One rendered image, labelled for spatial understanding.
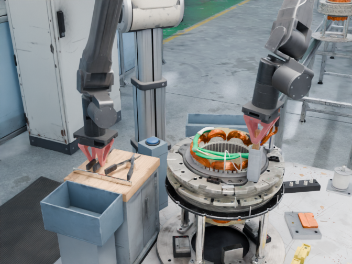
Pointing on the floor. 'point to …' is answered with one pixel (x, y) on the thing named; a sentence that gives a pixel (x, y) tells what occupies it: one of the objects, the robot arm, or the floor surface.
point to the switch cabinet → (53, 67)
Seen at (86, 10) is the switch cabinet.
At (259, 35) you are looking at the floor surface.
